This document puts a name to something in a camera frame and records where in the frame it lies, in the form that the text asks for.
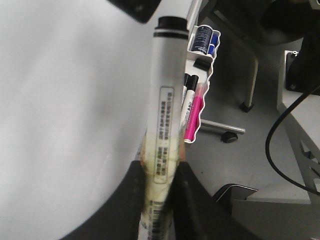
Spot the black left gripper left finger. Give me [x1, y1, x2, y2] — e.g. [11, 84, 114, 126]
[62, 160, 146, 240]

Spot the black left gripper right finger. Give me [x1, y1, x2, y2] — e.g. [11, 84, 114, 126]
[170, 162, 238, 240]

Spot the white black whiteboard marker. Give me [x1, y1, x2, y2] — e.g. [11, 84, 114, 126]
[141, 16, 189, 240]

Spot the white whiteboard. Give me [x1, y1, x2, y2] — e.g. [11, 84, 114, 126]
[0, 0, 201, 240]

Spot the black caster wheel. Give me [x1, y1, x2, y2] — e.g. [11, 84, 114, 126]
[220, 131, 238, 143]

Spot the pink marker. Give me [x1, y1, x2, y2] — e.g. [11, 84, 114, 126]
[184, 83, 206, 143]

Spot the grey metal stand leg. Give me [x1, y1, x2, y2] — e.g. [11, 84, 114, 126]
[200, 119, 246, 135]

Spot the white marker black cap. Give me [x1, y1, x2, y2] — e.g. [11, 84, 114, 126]
[180, 74, 199, 126]
[181, 73, 190, 105]

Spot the white marker holder tray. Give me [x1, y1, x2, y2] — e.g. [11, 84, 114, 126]
[185, 25, 221, 144]

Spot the black magnet block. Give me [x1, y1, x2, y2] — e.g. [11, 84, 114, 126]
[193, 58, 211, 72]

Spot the blue marker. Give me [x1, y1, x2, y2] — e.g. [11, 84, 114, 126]
[207, 34, 218, 56]

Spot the black cable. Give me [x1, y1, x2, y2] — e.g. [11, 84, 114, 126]
[265, 84, 320, 196]

